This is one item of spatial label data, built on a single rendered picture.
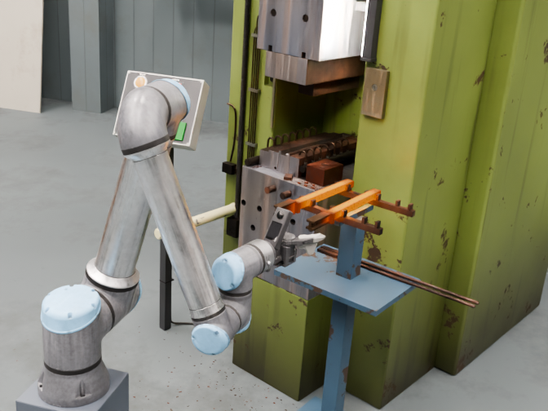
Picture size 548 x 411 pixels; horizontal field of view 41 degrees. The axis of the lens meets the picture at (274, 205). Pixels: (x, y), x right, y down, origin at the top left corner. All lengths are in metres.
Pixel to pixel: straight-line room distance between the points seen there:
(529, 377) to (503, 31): 1.54
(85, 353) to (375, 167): 1.28
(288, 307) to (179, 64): 4.45
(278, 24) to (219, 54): 4.17
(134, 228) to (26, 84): 5.36
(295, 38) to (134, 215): 1.04
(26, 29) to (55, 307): 5.44
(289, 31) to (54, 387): 1.46
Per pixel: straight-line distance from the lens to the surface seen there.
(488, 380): 3.41
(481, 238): 3.08
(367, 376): 3.04
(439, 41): 2.55
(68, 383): 2.01
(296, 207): 2.28
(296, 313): 2.87
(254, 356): 3.13
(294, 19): 2.66
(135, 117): 1.69
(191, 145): 2.93
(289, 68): 2.69
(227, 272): 1.86
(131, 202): 1.91
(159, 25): 7.05
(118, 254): 1.99
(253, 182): 2.83
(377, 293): 2.38
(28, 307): 3.73
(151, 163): 1.70
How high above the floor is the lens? 1.81
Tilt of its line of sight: 21 degrees down
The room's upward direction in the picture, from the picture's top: 4 degrees clockwise
